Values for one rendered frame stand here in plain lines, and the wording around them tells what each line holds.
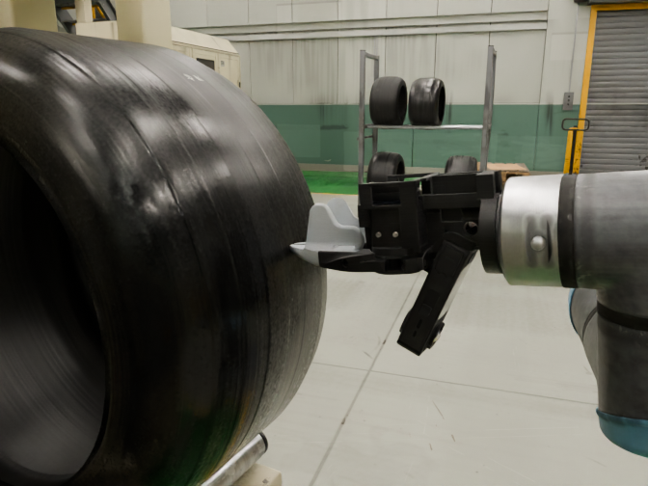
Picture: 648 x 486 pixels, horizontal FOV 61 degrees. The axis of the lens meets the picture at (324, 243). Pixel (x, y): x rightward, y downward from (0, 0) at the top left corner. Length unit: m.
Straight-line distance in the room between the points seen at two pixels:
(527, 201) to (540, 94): 11.00
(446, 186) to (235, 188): 0.19
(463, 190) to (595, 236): 0.12
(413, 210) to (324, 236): 0.10
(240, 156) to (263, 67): 11.99
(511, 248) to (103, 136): 0.34
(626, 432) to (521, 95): 11.02
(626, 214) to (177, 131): 0.36
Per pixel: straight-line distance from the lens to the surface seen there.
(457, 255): 0.47
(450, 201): 0.47
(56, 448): 0.88
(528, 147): 11.39
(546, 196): 0.44
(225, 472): 0.77
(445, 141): 11.43
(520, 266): 0.44
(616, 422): 0.50
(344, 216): 0.55
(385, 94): 5.81
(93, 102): 0.51
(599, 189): 0.44
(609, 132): 11.58
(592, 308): 0.57
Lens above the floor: 1.37
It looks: 14 degrees down
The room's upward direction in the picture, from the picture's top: straight up
